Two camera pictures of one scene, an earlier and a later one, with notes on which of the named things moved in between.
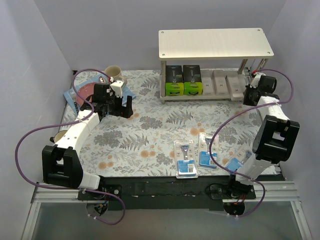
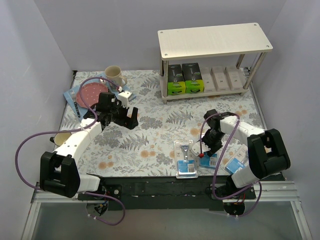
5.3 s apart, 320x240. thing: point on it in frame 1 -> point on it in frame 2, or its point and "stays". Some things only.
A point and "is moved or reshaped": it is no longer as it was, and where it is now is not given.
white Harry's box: [236, 84] is moved or reshaped
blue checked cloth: [97, 79] stays
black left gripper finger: [127, 111] -> [132, 122]
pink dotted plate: [84, 91] stays
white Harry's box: [207, 82] is moved or reshaped
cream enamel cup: [58, 136] stays
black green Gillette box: [192, 79] stays
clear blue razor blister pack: [186, 165] stays
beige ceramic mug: [115, 72] stays
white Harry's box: [220, 83] is moved or reshaped
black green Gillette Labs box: [174, 80] stays
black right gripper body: [249, 95] -> [213, 145]
